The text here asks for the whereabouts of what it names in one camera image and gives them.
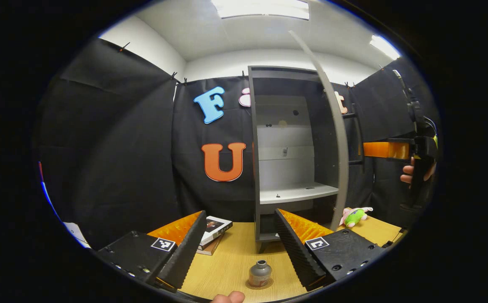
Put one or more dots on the round brown coaster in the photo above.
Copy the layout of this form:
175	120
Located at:
269	286

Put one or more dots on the brown book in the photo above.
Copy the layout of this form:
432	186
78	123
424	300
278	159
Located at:
210	249

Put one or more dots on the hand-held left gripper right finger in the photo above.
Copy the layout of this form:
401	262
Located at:
296	252

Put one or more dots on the beige cabinet door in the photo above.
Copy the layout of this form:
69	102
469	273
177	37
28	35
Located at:
340	147

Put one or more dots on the ceiling light panel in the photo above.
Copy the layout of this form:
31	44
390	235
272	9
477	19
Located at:
261	8
385	47

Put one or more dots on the pink and green plush toy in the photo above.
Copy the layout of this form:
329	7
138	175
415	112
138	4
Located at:
355	216

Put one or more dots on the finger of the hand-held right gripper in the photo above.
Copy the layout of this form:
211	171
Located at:
385	150

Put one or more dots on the white paper sheet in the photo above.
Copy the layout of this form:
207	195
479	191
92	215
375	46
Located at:
77	235

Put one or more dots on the silver bottle with label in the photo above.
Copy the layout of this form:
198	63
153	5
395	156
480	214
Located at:
260	273

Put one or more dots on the dark grey cabinet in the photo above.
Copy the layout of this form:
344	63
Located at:
286	168

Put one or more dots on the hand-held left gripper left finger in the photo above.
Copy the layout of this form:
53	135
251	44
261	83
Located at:
185	252

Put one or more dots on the white book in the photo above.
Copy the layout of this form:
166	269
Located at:
216	227

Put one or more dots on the black backdrop cloth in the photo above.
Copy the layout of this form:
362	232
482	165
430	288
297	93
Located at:
113	147

